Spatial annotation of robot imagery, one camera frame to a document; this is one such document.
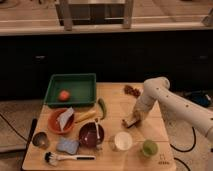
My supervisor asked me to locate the wooden eraser with black felt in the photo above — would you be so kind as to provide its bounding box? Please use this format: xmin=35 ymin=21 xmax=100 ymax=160
xmin=122 ymin=115 xmax=139 ymax=128

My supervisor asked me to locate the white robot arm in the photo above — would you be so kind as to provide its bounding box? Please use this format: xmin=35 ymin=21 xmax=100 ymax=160
xmin=132 ymin=77 xmax=213 ymax=143

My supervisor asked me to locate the pile of brown nuts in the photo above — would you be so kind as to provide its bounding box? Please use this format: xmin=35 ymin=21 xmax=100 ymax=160
xmin=124 ymin=85 xmax=141 ymax=98

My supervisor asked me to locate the white cup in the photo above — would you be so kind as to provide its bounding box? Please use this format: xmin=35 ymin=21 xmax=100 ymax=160
xmin=109 ymin=131 xmax=133 ymax=151

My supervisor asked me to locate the green cup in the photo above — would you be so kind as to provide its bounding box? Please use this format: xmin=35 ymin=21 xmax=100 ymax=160
xmin=140 ymin=139 xmax=158 ymax=158

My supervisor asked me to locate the white fork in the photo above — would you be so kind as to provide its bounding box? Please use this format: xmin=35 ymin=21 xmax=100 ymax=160
xmin=95 ymin=118 xmax=102 ymax=150

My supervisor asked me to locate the dark red bowl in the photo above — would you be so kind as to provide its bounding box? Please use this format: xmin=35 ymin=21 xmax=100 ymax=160
xmin=79 ymin=122 xmax=104 ymax=148

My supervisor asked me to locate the green plastic tray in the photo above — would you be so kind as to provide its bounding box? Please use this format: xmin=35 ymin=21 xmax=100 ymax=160
xmin=44 ymin=73 xmax=96 ymax=108

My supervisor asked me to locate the white crumpled packet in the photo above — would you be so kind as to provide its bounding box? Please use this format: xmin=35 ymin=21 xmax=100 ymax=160
xmin=57 ymin=107 xmax=74 ymax=131

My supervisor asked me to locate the blue sponge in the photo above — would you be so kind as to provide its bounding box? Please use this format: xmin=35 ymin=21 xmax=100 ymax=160
xmin=56 ymin=137 xmax=79 ymax=155

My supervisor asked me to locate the orange fruit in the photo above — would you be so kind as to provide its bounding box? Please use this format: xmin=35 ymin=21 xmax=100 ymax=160
xmin=58 ymin=90 xmax=70 ymax=102

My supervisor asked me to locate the orange bowl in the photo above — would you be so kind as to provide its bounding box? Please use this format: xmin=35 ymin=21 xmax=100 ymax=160
xmin=48 ymin=108 xmax=75 ymax=135

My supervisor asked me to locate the black and white dish brush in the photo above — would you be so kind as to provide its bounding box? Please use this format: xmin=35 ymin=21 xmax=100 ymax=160
xmin=44 ymin=152 xmax=96 ymax=166

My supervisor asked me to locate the metal cup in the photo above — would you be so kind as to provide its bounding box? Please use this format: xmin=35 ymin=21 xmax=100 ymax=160
xmin=32 ymin=132 xmax=49 ymax=149

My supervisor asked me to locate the black cable right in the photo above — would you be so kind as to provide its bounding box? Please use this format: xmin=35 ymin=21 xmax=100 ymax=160
xmin=169 ymin=126 xmax=198 ymax=171

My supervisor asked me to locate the black cable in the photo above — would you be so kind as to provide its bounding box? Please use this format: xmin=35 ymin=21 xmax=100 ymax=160
xmin=169 ymin=126 xmax=198 ymax=171
xmin=0 ymin=113 xmax=29 ymax=143

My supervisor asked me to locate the wooden chair frame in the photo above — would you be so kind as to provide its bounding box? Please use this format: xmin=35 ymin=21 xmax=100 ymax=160
xmin=54 ymin=0 xmax=134 ymax=31

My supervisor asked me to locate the black cable left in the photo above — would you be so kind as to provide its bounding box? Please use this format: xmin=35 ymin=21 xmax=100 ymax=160
xmin=0 ymin=113 xmax=29 ymax=143

